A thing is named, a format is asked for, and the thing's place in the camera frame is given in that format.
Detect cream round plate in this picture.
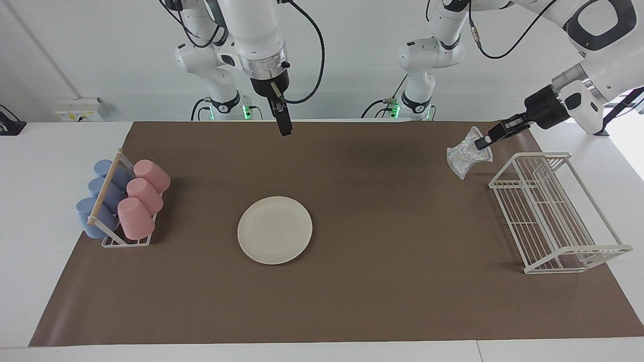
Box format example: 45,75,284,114
237,196,313,265

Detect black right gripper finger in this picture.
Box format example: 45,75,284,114
270,97,293,137

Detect white cup rack wooden rod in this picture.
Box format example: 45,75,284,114
87,148,164,248

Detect brown table mat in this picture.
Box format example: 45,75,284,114
29,121,644,347

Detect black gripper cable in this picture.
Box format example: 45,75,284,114
272,0,326,105
468,0,561,60

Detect black table clamp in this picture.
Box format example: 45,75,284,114
0,104,27,136

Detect white wire dish rack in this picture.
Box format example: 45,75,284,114
488,152,633,275

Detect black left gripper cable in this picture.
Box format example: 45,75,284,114
468,0,561,60

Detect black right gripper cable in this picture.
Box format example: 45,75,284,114
272,0,326,105

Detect pink plastic cup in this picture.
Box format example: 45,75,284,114
133,159,172,194
117,197,155,240
126,178,165,214

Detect white wall socket box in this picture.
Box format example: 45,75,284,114
53,97,106,123

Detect silver crinkled foil pouch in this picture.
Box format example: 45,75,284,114
446,126,495,180

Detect black base cable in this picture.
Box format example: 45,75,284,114
361,99,390,119
190,97,212,121

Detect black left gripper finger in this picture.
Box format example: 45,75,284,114
475,112,531,150

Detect blue plastic cup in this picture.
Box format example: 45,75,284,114
88,177,126,212
94,159,134,192
75,197,121,239

